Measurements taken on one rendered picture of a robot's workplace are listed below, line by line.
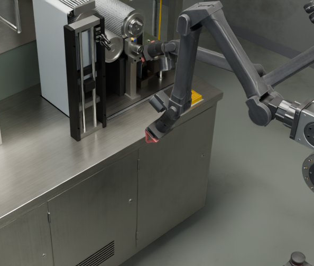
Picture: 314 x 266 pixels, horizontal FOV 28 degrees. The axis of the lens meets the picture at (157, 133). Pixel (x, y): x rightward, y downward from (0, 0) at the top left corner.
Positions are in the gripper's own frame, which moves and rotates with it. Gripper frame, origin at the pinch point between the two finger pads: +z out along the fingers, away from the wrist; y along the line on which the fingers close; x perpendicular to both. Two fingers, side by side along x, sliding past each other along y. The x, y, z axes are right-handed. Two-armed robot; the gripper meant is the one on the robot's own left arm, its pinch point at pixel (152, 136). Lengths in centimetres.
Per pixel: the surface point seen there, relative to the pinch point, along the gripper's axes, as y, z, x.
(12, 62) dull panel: 4, 37, -69
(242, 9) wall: -247, 124, -56
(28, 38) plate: -5, 28, -73
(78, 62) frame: 4.7, -1.5, -41.3
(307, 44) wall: -247, 101, 0
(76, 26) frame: 6, -18, -48
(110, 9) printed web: -31, 4, -57
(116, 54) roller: -24.8, 12.8, -40.9
